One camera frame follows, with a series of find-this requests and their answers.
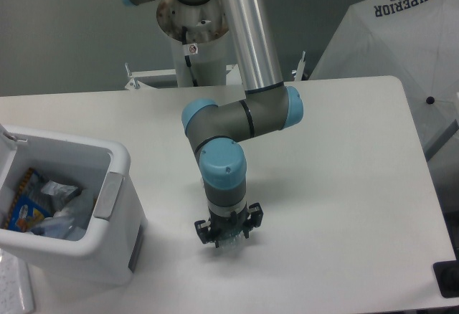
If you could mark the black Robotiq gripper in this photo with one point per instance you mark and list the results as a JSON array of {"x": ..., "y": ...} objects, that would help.
[{"x": 225, "y": 227}]

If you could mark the clear bottle with green label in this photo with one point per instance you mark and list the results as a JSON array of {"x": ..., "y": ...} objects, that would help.
[{"x": 231, "y": 242}]

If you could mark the crushed clear blue bottle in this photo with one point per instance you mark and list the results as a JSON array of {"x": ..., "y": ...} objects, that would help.
[{"x": 71, "y": 222}]

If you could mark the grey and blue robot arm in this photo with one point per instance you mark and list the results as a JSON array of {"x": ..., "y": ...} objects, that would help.
[{"x": 215, "y": 131}]

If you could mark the white trash can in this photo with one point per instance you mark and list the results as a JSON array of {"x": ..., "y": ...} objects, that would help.
[{"x": 108, "y": 251}]

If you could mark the silver crumpled wrapper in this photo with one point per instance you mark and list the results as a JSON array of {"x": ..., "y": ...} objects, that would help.
[{"x": 60, "y": 194}]

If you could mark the blue snack bag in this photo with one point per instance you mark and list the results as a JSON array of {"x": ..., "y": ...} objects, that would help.
[{"x": 30, "y": 206}]

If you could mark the black device at table edge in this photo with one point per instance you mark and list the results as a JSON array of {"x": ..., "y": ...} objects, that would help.
[{"x": 446, "y": 274}]

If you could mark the white Superior umbrella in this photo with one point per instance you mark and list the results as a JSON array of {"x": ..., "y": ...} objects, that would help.
[{"x": 415, "y": 41}]

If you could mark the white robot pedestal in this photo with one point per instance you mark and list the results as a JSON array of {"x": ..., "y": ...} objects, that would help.
[{"x": 199, "y": 37}]

